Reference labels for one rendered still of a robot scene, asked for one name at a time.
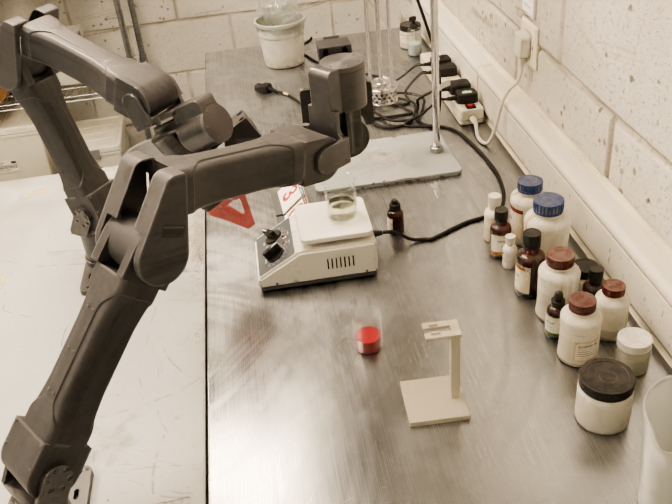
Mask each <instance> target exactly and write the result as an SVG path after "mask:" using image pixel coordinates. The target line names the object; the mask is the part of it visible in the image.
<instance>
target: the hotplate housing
mask: <svg viewBox="0 0 672 504"><path fill-rule="evenodd" d="M288 218H289V220H290V226H291V232H292V238H293V244H294V250H295V253H294V254H293V255H292V256H290V257H289V258H287V259H286V260H284V261H283V262H281V263H280V264H278V265H277V266H276V267H274V268H273V269H271V270H270V271H268V272H267V273H265V274H264V275H262V276H259V265H258V254H257V243H256V242H255V249H256V260H257V272H258V282H259V286H261V289H262V291H268V290H274V289H281V288H288V287H295V286H301V285H308V284H315V283H322V282H328V281H335V280H342V279H349V278H355V277H362V276H369V275H376V274H377V270H376V269H378V255H377V242H376V239H375V237H377V236H381V235H382V230H373V233H372V234H371V235H369V236H364V237H357V238H350V239H343V240H336V241H330V242H323V243H316V244H309V245H304V244H302V243H301V242H300V237H299V232H298V226H297V221H296V215H295V214H294V215H292V216H289V217H288Z"/></svg>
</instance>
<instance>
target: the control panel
mask: <svg viewBox="0 0 672 504"><path fill-rule="evenodd" d="M271 230H273V231H274V230H280V231H281V235H280V237H279V238H278V240H277V241H275V242H274V243H276V242H278V243H279V245H280V246H281V247H282V248H283V254H282V255H281V257H280V258H279V259H278V260H276V261H275V262H269V261H268V260H267V259H266V258H265V257H264V256H263V255H262V253H263V252H264V251H265V250H266V249H268V248H269V247H270V246H271V245H273V244H274V243H272V244H270V245H268V244H266V242H265V240H266V236H265V235H263V236H261V237H260V238H258V239H257V240H256V243H257V254H258V265H259V276H262V275H264V274H265V273H267V272H268V271H270V270H271V269H273V268H274V267H276V266H277V265H278V264H280V263H281V262H283V261H284V260H286V259H287V258H289V257H290V256H292V255H293V254H294V253H295V250H294V244H293V238H292V232H291V226H290V220H289V218H287V219H286V220H284V221H283V222H281V223H280V224H279V225H277V226H276V227H274V228H273V229H271ZM283 234H285V236H284V237H283V238H281V236H282V235H283ZM283 241H286V242H285V243H284V244H282V242H283Z"/></svg>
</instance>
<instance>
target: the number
mask: <svg viewBox="0 0 672 504"><path fill-rule="evenodd" d="M280 194H281V197H282V201H283V204H284V208H285V211H286V210H287V209H288V208H289V207H290V206H291V205H292V204H293V203H294V202H295V201H296V200H297V199H298V198H299V197H300V196H301V193H300V190H299V187H298V185H294V186H290V187H283V188H282V189H281V190H280Z"/></svg>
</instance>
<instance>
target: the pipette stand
mask: <svg viewBox="0 0 672 504"><path fill-rule="evenodd" d="M421 327H422V331H429V330H437V329H445V328H449V330H448V331H434V332H431V333H425V334H424V337H425V341H426V342H427V341H435V340H443V339H449V375H447V376H439V377H431V378H424V379H416V380H408V381H401V382H400V386H401V391H402V395H403V399H404V403H405V408H406V412H407V416H408V420H409V425H410V427H416V426H423V425H431V424H439V423H446V422H454V421H462V420H469V419H471V415H470V412H469V409H468V406H467V403H466V400H465V397H464V394H463V391H462V388H461V385H460V337H462V333H461V330H460V327H459V325H458V322H457V319H452V320H444V321H436V322H428V323H421Z"/></svg>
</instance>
